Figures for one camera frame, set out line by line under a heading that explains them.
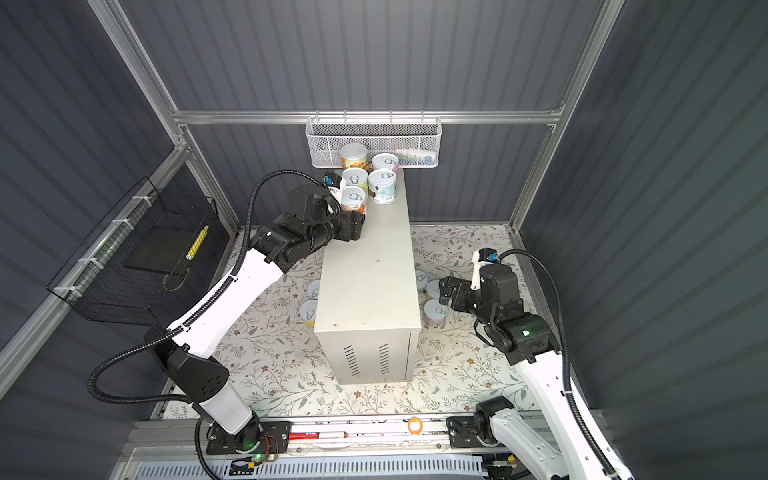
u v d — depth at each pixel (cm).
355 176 77
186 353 42
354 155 80
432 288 69
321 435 74
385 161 81
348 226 65
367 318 58
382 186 75
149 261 72
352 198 71
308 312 90
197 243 79
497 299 50
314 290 94
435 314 64
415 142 83
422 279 70
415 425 76
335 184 62
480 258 63
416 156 91
